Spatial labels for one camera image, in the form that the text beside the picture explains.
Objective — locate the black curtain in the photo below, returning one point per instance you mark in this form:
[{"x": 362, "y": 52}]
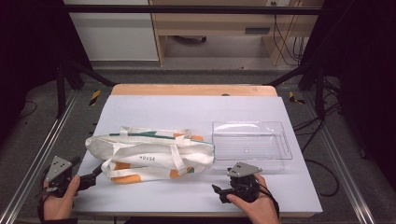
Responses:
[
  {"x": 367, "y": 77},
  {"x": 28, "y": 62}
]

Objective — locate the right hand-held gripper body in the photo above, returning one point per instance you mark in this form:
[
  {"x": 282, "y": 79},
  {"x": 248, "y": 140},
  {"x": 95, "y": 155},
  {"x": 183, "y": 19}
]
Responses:
[{"x": 244, "y": 186}]

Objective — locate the black horizontal frame bar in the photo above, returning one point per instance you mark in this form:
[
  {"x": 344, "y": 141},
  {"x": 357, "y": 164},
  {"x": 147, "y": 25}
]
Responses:
[{"x": 186, "y": 9}]

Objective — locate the person's right hand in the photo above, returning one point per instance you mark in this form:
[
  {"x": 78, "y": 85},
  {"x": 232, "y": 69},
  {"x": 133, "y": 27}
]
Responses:
[{"x": 261, "y": 211}]

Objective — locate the black metal stand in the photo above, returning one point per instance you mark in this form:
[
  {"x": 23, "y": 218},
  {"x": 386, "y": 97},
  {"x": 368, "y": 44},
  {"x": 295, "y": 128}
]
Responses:
[
  {"x": 62, "y": 90},
  {"x": 318, "y": 90}
]

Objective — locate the clear plastic tray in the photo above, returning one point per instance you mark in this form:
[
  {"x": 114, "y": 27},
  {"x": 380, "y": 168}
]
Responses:
[{"x": 249, "y": 143}]

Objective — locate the person's left hand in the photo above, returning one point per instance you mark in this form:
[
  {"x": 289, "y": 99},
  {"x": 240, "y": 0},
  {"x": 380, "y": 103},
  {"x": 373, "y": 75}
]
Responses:
[{"x": 59, "y": 205}]

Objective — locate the aluminium rail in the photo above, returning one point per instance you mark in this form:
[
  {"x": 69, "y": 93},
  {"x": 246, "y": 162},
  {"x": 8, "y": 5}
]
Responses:
[
  {"x": 339, "y": 155},
  {"x": 40, "y": 152}
]

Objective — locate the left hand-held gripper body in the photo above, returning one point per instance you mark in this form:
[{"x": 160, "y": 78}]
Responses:
[{"x": 57, "y": 169}]

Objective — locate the light wooden desk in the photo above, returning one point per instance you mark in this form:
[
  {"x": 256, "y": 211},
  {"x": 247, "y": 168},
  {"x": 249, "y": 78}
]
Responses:
[{"x": 218, "y": 21}]

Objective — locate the white table cover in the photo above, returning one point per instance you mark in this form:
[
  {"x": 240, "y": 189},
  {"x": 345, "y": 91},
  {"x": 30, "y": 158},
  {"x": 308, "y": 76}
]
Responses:
[{"x": 186, "y": 112}]

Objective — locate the white cabinet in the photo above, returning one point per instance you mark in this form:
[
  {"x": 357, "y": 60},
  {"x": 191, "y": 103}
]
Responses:
[{"x": 115, "y": 37}]

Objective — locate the white canvas tote bag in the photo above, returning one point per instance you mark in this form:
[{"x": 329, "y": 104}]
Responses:
[{"x": 149, "y": 149}]

